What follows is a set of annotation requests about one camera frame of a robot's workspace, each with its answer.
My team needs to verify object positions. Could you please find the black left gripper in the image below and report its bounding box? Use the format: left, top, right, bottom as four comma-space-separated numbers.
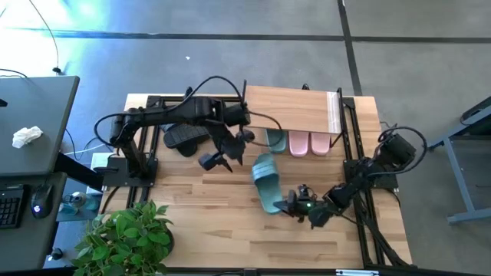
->
209, 124, 247, 173

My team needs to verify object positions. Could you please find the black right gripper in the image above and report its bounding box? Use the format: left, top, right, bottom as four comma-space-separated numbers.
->
272, 183, 328, 219

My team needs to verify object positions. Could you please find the green slide sandal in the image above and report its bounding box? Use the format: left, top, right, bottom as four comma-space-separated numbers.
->
250, 152, 285, 215
265, 128, 288, 155

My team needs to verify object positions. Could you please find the wooden shelf with black legs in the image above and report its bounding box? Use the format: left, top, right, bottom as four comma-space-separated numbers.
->
240, 79, 345, 136

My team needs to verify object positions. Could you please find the black slide sandal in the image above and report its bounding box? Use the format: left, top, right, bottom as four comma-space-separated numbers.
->
163, 123, 212, 150
175, 143, 202, 159

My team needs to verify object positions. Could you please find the green potted plant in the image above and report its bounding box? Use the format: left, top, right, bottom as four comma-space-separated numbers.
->
70, 199, 176, 276

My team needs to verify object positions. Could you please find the white box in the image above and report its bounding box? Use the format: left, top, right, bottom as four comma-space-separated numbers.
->
86, 152, 115, 196

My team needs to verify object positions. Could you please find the clear water bottle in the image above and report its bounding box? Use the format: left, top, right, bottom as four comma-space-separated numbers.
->
59, 190, 101, 215

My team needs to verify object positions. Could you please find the grey side table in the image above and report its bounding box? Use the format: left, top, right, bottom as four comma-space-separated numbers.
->
427, 95, 491, 225

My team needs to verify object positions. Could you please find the black computer mouse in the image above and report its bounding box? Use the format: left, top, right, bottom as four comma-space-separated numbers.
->
30, 182, 54, 220

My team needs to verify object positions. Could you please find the grey desk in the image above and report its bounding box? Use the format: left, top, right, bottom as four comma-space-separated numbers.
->
0, 75, 104, 192

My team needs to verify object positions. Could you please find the crumpled white tissue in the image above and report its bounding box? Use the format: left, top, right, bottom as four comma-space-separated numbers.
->
11, 125, 44, 150

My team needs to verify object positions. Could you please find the dark desk with keyboard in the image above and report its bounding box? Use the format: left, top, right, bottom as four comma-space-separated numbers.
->
0, 171, 68, 274

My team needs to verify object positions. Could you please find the black keyboard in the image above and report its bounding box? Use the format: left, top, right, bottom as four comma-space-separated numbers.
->
0, 185, 25, 230

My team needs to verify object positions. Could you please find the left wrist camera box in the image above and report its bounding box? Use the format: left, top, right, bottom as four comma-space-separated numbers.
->
198, 152, 226, 172

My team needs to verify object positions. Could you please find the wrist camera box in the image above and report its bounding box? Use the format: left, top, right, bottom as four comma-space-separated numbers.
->
308, 206, 335, 230
198, 152, 226, 172

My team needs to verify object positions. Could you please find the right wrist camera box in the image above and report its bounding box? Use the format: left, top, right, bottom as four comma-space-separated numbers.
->
308, 206, 335, 230

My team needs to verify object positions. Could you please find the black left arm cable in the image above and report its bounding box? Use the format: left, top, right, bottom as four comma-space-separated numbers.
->
94, 75, 285, 149

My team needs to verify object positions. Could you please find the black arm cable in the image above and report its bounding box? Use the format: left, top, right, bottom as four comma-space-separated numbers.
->
377, 125, 429, 178
94, 75, 285, 149

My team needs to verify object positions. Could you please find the silver frame bracket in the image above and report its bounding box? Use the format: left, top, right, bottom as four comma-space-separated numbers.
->
335, 269, 381, 276

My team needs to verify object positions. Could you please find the white cable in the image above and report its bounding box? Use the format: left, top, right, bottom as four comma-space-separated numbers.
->
64, 143, 105, 156

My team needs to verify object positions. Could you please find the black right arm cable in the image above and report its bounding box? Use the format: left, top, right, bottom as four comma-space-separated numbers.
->
377, 125, 429, 178

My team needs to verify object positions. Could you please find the black floor cable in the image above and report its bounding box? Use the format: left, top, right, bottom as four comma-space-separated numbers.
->
28, 0, 63, 75

